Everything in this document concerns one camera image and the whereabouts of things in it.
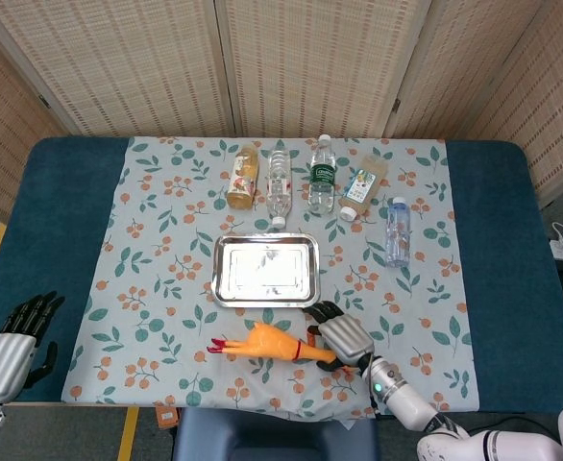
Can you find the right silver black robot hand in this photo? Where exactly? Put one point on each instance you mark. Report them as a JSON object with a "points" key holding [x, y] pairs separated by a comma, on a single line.
{"points": [[346, 338]]}

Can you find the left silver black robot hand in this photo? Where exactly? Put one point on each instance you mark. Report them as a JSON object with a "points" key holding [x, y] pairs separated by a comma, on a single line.
{"points": [[4, 362]]}

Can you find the yellow rubber chicken toy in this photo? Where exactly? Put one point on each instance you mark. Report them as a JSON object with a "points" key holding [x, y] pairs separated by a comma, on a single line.
{"points": [[262, 343]]}

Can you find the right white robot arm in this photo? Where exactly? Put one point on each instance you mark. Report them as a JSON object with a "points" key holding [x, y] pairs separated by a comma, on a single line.
{"points": [[406, 398]]}

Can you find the rectangular stainless steel tray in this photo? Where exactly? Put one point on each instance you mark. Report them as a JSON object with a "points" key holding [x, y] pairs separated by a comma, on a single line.
{"points": [[267, 271]]}

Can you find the small clear bluish water bottle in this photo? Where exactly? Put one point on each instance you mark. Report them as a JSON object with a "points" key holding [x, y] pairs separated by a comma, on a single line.
{"points": [[398, 235]]}

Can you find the blue padded chair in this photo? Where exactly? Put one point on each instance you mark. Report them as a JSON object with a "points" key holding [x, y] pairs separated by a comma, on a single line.
{"points": [[272, 437]]}

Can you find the square juice bottle colourful label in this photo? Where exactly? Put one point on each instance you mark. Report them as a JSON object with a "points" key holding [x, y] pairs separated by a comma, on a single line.
{"points": [[362, 187]]}

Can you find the clear bottle green label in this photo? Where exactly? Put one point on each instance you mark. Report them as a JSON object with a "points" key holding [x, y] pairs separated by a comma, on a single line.
{"points": [[322, 182]]}

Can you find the clear bottle red white label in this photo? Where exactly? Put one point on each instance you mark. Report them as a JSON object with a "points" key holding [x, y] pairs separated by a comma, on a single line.
{"points": [[279, 189]]}

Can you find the orange hanging tag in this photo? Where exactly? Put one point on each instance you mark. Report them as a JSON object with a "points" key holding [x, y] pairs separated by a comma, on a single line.
{"points": [[167, 417]]}

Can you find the floral leaf print tablecloth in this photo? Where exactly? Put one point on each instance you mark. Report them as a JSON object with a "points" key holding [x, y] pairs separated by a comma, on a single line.
{"points": [[166, 269]]}

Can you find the yellow tea drink bottle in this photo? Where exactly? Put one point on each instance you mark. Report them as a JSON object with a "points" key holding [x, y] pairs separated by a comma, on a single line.
{"points": [[243, 180]]}

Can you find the metal screen hinge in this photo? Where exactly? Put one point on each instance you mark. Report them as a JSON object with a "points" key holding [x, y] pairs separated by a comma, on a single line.
{"points": [[397, 105], [44, 101]]}

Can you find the woven bamboo folding screen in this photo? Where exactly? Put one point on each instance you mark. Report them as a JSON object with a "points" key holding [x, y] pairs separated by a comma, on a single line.
{"points": [[310, 62]]}

